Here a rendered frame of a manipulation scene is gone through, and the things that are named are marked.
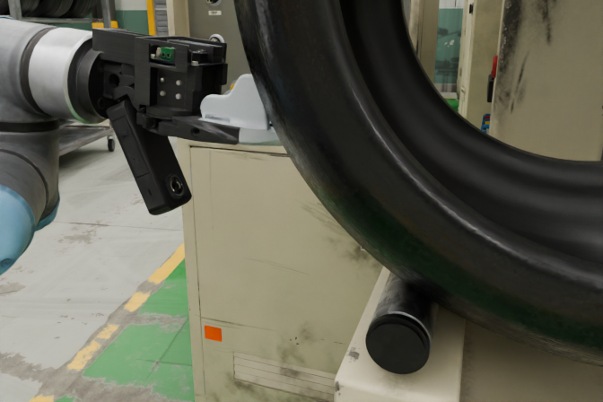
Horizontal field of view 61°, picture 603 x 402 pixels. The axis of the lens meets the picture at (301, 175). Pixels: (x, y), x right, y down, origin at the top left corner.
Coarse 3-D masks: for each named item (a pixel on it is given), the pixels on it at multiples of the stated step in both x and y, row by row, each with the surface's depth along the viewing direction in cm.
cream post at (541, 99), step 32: (512, 0) 60; (544, 0) 59; (576, 0) 57; (512, 32) 60; (544, 32) 59; (576, 32) 58; (512, 64) 61; (544, 64) 60; (576, 64) 59; (512, 96) 62; (544, 96) 61; (576, 96) 60; (512, 128) 63; (544, 128) 62; (576, 128) 61; (576, 160) 62
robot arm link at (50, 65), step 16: (48, 32) 48; (64, 32) 48; (80, 32) 48; (48, 48) 47; (64, 48) 46; (80, 48) 47; (32, 64) 47; (48, 64) 46; (64, 64) 46; (80, 64) 47; (32, 80) 47; (48, 80) 46; (64, 80) 46; (32, 96) 48; (48, 96) 47; (64, 96) 46; (48, 112) 49; (64, 112) 48; (80, 112) 48
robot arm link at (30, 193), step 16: (0, 160) 46; (16, 160) 48; (0, 176) 42; (16, 176) 45; (32, 176) 48; (0, 192) 40; (16, 192) 42; (32, 192) 46; (0, 208) 39; (16, 208) 41; (32, 208) 44; (0, 224) 40; (16, 224) 40; (32, 224) 44; (0, 240) 40; (16, 240) 41; (0, 256) 40; (16, 256) 41; (0, 272) 41
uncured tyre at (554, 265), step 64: (256, 0) 31; (320, 0) 29; (384, 0) 54; (256, 64) 35; (320, 64) 30; (384, 64) 55; (320, 128) 32; (384, 128) 31; (448, 128) 55; (320, 192) 36; (384, 192) 31; (448, 192) 32; (512, 192) 54; (576, 192) 52; (384, 256) 35; (448, 256) 31; (512, 256) 29; (576, 256) 47; (512, 320) 31; (576, 320) 30
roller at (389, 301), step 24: (384, 288) 41; (408, 288) 38; (384, 312) 36; (408, 312) 35; (432, 312) 37; (384, 336) 35; (408, 336) 34; (432, 336) 36; (384, 360) 35; (408, 360) 35
